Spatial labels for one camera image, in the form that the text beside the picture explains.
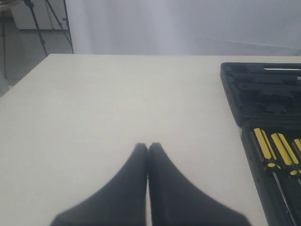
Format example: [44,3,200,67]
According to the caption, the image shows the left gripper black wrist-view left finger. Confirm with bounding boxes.
[51,143,148,226]

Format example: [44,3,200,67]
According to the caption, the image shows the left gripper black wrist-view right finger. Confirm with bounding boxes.
[148,143,250,226]

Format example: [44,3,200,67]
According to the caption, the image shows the black plastic tool case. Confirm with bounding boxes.
[220,62,301,226]

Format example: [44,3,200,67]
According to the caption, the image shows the large yellow black screwdriver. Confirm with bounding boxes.
[252,128,297,226]

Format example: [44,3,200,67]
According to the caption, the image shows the middle yellow black screwdriver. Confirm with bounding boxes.
[271,133,301,184]

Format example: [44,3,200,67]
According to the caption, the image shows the small yellow black screwdriver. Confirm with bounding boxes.
[292,138,301,161]

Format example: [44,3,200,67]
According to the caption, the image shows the white backdrop curtain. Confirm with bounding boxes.
[66,0,301,56]

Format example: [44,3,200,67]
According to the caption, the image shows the black tripod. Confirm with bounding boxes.
[0,0,74,79]

